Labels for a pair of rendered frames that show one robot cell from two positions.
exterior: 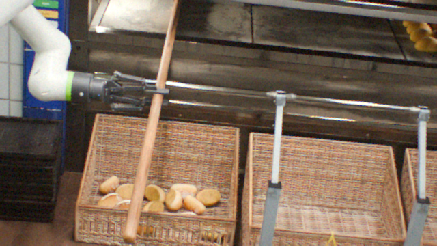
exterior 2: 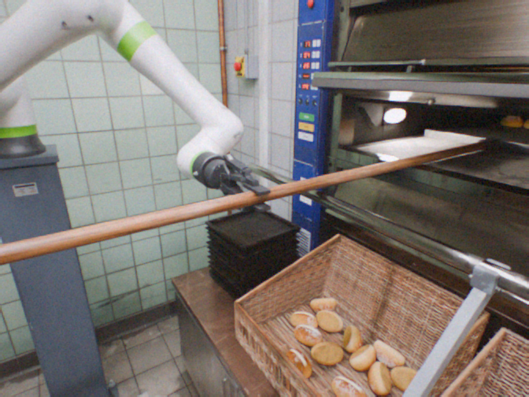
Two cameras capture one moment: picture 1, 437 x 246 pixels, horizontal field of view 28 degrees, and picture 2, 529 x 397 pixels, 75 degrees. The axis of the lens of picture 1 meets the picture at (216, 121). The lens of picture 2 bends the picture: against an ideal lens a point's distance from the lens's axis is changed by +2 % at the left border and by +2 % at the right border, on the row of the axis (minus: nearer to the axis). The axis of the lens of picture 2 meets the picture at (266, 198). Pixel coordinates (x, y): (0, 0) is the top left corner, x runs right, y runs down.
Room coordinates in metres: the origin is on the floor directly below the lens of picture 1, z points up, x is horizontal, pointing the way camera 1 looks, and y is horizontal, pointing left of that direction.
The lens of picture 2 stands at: (2.10, -0.40, 1.45)
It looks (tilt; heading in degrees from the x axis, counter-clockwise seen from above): 21 degrees down; 59
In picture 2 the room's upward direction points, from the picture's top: straight up
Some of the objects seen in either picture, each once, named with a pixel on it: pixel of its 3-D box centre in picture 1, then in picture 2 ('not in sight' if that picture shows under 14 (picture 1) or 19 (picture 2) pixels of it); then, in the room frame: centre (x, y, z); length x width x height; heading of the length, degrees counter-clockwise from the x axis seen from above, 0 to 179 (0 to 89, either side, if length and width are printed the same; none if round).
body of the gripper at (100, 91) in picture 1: (106, 90); (224, 177); (2.44, 0.35, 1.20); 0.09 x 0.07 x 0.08; 92
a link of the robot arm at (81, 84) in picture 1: (83, 87); (213, 170); (2.44, 0.42, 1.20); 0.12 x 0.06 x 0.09; 2
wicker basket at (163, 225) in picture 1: (160, 181); (345, 326); (2.74, 0.18, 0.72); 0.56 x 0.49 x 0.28; 92
